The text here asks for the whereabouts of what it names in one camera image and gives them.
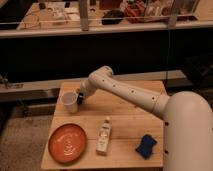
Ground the black whiteboard eraser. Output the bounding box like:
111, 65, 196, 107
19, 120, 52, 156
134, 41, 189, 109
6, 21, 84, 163
76, 89, 84, 105

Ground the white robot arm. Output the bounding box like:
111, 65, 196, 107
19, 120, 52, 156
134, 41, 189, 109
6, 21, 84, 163
80, 66, 213, 171

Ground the white plastic cup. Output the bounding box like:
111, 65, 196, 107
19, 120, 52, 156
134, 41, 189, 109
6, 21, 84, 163
60, 92, 78, 113

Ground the wooden table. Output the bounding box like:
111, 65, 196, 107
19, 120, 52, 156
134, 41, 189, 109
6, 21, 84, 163
40, 79, 168, 171

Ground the clear plastic bottle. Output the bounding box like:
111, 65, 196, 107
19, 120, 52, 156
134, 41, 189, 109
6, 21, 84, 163
96, 116, 111, 155

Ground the black bag on shelf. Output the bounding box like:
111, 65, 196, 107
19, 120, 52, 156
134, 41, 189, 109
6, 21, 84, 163
101, 10, 124, 25

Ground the orange plate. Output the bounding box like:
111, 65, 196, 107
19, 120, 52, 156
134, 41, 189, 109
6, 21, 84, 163
48, 123, 87, 164

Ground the blue sponge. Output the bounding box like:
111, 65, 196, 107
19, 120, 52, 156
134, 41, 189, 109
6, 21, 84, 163
135, 134, 157, 159

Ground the red clutter on shelf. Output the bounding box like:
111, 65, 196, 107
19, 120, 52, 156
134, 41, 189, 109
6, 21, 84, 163
120, 0, 146, 23

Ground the grey metal shelf post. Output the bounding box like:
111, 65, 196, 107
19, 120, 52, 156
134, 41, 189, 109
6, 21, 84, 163
78, 0, 89, 31

